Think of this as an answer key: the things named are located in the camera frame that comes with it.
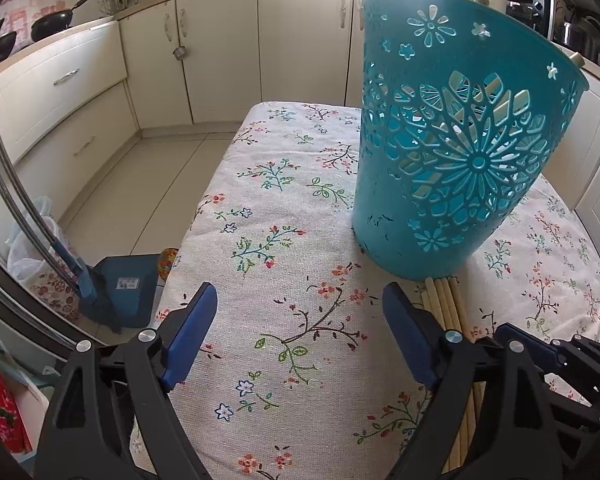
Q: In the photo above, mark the teal perforated plastic basket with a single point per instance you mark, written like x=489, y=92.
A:
x=462, y=108

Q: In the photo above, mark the black wok pan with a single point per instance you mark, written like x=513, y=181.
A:
x=51, y=24

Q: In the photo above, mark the yellow patterned slipper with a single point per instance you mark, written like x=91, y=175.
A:
x=166, y=261

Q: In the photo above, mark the floral tablecloth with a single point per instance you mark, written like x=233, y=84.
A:
x=299, y=376

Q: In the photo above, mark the blue dustpan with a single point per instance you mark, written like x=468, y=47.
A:
x=118, y=292

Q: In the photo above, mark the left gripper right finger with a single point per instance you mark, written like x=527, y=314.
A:
x=448, y=365

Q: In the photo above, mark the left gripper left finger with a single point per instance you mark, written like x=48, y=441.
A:
x=111, y=416

